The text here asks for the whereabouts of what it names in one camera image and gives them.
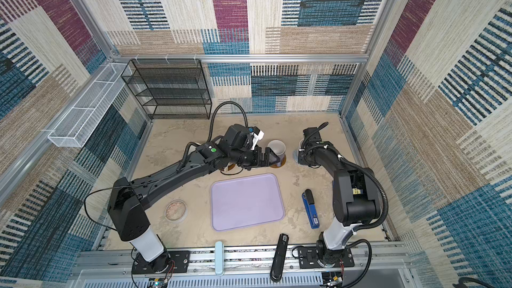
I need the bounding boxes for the blue black stapler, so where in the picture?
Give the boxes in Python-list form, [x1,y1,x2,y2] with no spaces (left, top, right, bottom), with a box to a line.
[302,189,319,229]

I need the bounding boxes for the white wire mesh basket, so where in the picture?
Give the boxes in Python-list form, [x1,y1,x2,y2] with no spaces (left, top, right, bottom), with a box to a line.
[48,63,127,148]

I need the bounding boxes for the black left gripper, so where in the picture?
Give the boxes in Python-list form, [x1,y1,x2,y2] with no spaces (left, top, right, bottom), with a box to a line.
[230,149,283,171]

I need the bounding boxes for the lavender plastic tray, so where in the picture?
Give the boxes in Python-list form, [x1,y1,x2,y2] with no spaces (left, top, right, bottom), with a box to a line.
[211,173,285,232]

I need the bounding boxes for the light blue plastic bar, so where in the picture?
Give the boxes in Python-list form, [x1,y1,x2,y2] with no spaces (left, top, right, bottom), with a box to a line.
[215,241,225,276]

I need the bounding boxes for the black wire shelf rack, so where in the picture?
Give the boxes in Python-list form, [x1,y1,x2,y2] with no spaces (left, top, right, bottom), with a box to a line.
[121,59,212,119]

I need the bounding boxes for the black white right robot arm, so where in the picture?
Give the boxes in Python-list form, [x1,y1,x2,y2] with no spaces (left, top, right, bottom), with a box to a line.
[298,142,389,267]

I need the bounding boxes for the light brown wooden coaster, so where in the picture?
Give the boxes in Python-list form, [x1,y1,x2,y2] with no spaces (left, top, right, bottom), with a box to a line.
[271,154,286,168]

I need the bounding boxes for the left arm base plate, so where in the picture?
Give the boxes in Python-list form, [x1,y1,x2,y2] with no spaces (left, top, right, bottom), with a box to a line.
[131,251,190,275]

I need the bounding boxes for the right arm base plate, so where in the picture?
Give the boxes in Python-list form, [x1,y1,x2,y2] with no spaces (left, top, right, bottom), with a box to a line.
[291,245,355,269]

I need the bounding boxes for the blue-grey woven round coaster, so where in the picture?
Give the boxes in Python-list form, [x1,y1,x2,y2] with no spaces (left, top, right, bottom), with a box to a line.
[293,149,299,163]

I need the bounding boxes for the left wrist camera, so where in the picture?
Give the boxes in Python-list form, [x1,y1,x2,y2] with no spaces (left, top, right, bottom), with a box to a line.
[222,124,265,151]

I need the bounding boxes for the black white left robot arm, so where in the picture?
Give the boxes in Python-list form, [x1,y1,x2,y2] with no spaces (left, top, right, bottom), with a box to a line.
[107,141,279,263]

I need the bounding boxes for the clear glass petri dish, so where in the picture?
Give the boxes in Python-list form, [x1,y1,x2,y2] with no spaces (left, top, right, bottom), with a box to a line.
[165,199,188,223]

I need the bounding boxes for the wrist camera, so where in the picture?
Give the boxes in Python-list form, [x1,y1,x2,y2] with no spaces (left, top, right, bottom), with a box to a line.
[301,127,321,148]
[222,124,265,151]

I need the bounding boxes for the white mug lavender handle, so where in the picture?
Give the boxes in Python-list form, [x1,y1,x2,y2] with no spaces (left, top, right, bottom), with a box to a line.
[268,140,286,156]

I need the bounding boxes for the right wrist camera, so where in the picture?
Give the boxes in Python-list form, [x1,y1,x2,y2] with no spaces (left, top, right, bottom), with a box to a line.
[301,127,321,148]

